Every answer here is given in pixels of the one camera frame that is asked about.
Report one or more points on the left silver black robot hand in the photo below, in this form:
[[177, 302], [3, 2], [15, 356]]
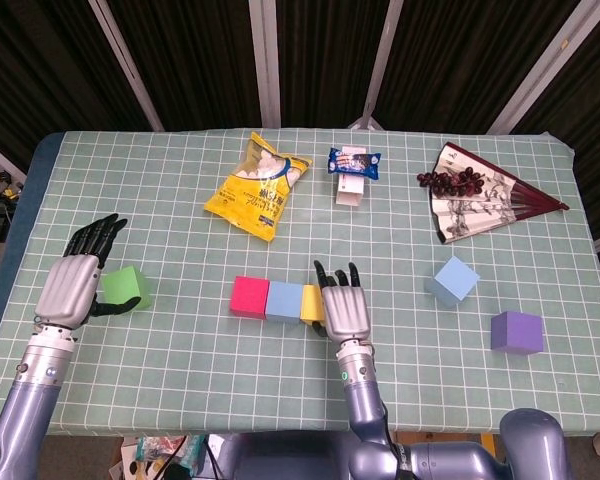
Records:
[[67, 292]]

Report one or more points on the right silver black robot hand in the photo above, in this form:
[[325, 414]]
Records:
[[345, 312]]

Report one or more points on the yellow foam cube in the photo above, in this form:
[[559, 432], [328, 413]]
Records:
[[311, 302]]

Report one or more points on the light blue foam cube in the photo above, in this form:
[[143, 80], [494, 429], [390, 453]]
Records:
[[455, 280], [283, 301]]

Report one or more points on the red foam cube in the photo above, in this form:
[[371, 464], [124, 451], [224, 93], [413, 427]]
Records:
[[250, 296]]

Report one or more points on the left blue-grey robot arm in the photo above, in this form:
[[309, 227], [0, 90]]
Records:
[[30, 400]]

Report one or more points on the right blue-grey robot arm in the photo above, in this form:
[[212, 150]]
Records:
[[365, 405]]

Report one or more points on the green foam cube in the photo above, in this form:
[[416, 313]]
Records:
[[125, 285]]

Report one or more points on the green checkered tablecloth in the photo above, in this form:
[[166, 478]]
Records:
[[230, 380]]

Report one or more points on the yellow snack bag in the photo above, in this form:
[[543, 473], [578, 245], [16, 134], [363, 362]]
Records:
[[252, 197]]

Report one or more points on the blue cookie packet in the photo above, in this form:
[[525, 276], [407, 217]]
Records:
[[355, 162]]

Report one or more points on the brown cardboard box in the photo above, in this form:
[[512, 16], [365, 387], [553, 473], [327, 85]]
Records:
[[440, 437]]

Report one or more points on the painted paper folding fan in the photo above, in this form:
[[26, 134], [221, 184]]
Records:
[[470, 215]]

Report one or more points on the blue-grey robot torso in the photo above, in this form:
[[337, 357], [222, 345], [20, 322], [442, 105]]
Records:
[[280, 460]]

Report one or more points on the dark red grape bunch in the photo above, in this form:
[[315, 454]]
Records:
[[450, 182]]

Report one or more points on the purple foam cube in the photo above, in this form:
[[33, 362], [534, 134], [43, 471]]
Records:
[[517, 332]]

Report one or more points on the teal printed plastic bag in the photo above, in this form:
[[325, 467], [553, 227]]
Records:
[[150, 447]]

